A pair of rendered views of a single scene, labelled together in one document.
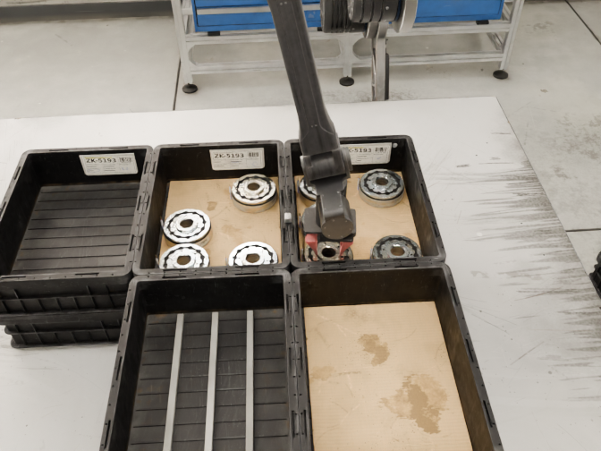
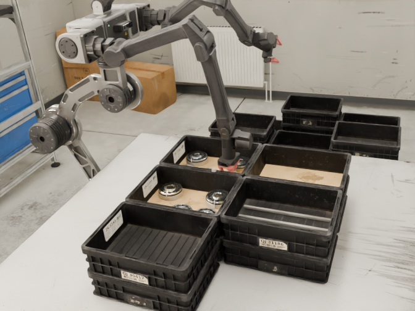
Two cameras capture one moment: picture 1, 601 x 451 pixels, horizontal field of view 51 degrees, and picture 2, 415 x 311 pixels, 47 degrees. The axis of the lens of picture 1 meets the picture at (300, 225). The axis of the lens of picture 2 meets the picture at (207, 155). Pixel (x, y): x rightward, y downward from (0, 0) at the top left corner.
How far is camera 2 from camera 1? 1.61 m
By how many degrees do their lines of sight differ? 52
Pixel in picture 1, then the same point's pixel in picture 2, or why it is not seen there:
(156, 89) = not seen: outside the picture
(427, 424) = (319, 178)
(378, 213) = (209, 164)
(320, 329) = not seen: hidden behind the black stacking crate
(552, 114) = (102, 161)
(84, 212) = (131, 252)
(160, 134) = (54, 239)
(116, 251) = (173, 242)
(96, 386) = (235, 288)
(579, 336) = not seen: hidden behind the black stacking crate
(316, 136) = (230, 112)
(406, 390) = (303, 179)
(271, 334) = (259, 203)
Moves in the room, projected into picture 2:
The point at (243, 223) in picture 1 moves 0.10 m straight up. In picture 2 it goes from (186, 200) to (183, 179)
